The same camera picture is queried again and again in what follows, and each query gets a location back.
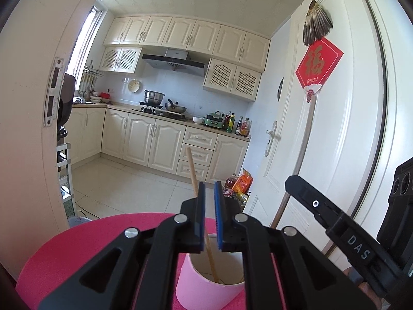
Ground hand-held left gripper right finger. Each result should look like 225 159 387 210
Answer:
214 181 376 310

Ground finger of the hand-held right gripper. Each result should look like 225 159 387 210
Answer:
284 175 343 231

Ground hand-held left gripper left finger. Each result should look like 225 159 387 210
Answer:
38 182 206 310

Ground long brown wooden chopstick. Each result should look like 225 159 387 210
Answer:
187 147 220 284

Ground pink cylindrical cup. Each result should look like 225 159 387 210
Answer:
175 232 247 310

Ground orange snack bag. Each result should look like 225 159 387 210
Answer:
232 168 254 194

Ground green electric cooker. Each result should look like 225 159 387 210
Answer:
204 112 226 130

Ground cream base kitchen cabinets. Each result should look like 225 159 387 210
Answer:
66 103 250 183

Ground black gas stove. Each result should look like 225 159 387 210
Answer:
132 102 191 121

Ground dark wok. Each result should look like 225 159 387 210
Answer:
165 99 188 113

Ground pink round tablecloth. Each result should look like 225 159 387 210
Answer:
15 213 288 310

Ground stainless steel pot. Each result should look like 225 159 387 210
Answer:
144 89 166 106

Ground red diamond door decoration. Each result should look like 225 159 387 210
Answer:
295 36 344 104

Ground white shelf rack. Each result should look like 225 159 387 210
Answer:
56 142 76 220

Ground black range hood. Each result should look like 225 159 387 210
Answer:
142 48 208 77

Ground grey feather fan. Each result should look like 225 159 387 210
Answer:
303 0 333 47

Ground hanging utensil rack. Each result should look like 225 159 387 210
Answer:
81 66 104 96

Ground black round appliance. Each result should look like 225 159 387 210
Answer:
56 73 76 146

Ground metal door latch plate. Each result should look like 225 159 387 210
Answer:
43 57 65 127

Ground kitchen window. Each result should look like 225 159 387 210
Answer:
66 5 103 91

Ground metal door handle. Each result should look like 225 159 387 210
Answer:
264 120 281 157

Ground cream lattice-door wall cabinet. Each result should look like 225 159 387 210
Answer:
203 58 262 101
99 47 142 73

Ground cream upper wall cabinets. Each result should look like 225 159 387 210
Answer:
103 16 271 73

